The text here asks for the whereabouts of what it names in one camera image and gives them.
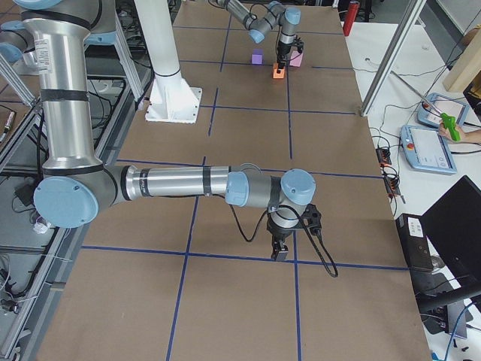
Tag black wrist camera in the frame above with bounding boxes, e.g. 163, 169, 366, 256
301, 204, 322, 235
293, 35, 304, 54

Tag person's hand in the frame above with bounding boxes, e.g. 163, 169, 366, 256
438, 123, 453, 141

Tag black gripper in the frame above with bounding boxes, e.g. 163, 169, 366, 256
267, 216, 294, 262
277, 41, 292, 71

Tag wooden board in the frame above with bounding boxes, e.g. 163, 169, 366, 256
443, 24, 480, 93

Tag aluminium table frame rail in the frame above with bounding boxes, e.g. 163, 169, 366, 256
1, 226, 88, 360

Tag far blue teach pendant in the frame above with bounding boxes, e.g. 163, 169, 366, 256
417, 93, 468, 128

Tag black computer box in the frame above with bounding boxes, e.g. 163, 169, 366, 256
395, 214, 434, 272

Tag black monitor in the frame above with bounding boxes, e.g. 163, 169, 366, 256
417, 174, 481, 315

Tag light pink foam cube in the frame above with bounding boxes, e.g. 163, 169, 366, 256
289, 50, 304, 68

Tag red bottle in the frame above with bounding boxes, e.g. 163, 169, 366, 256
343, 1, 360, 37

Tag blue teach pendant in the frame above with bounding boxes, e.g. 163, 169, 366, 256
417, 93, 468, 128
400, 125, 457, 175

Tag orange connector board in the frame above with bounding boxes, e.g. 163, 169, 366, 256
376, 147, 392, 166

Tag green handheld tool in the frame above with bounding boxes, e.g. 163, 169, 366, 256
440, 113, 461, 142

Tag dark purple foam cube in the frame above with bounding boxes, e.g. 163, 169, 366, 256
251, 49, 264, 65

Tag aluminium frame post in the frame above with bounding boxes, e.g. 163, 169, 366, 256
360, 0, 427, 117

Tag near blue teach pendant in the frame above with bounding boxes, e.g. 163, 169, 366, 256
400, 125, 457, 175

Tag blue network cable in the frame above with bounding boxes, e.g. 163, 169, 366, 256
439, 302, 473, 361

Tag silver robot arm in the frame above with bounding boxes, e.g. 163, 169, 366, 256
14, 1, 320, 261
214, 0, 304, 77

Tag white pedestal column base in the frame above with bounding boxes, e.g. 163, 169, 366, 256
135, 0, 202, 123

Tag black camera cable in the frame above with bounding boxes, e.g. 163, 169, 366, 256
228, 205, 339, 279

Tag orange foam cube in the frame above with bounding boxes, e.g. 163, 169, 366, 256
272, 63, 286, 79

